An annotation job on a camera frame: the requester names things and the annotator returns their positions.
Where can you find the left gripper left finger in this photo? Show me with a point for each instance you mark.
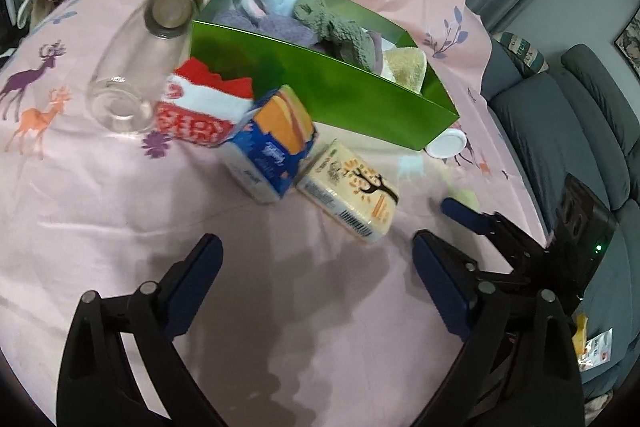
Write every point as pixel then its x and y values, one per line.
pixel 96 386

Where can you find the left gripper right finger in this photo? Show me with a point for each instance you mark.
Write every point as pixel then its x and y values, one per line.
pixel 517 365

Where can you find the clear glass bottle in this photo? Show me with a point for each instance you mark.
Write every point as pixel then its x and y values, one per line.
pixel 130 76

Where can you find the purple knitted cloth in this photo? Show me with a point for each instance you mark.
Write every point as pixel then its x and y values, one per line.
pixel 378 52

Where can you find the striped cushion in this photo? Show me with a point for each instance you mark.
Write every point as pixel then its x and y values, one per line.
pixel 527 59

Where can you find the cream tree-print tissue pack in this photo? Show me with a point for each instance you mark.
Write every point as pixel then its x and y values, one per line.
pixel 350 191

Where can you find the blue orange tissue pack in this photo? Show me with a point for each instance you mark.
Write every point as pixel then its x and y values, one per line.
pixel 265 150

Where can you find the pink deer-print tablecloth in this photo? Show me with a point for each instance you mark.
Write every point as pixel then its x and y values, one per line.
pixel 305 324

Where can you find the yellow fluffy towel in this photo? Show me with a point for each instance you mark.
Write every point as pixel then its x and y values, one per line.
pixel 406 67

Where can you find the red white sock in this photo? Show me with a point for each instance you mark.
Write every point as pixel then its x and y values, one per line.
pixel 199 106

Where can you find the pink cylindrical canister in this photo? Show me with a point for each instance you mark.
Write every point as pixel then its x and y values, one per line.
pixel 448 144

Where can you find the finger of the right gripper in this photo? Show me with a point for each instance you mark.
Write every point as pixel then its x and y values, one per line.
pixel 460 211

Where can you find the green waffle cloth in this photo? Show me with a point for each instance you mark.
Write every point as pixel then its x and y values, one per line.
pixel 350 42

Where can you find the green cardboard box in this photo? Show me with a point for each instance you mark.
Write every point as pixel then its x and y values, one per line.
pixel 332 91

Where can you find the grey sofa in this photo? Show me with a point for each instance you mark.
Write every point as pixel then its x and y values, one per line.
pixel 573 119

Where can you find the lavender fuzzy cloth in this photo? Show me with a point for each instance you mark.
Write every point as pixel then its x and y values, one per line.
pixel 280 27

